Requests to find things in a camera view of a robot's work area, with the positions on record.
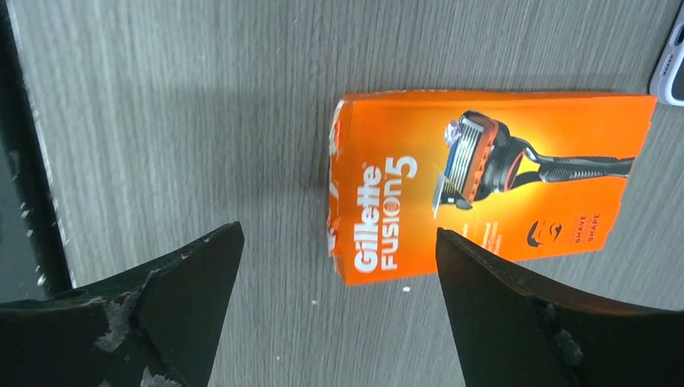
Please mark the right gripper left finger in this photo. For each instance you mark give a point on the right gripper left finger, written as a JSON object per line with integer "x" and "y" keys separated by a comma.
{"x": 157, "y": 324}

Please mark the orange razor box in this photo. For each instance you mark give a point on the orange razor box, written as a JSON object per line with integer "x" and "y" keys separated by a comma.
{"x": 525, "y": 175}

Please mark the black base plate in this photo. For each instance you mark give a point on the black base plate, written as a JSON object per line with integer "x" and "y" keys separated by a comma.
{"x": 33, "y": 264}

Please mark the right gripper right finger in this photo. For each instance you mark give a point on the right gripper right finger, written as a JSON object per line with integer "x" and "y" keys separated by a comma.
{"x": 515, "y": 327}

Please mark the phone in lilac case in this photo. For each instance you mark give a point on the phone in lilac case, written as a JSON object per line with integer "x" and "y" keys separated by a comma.
{"x": 666, "y": 83}

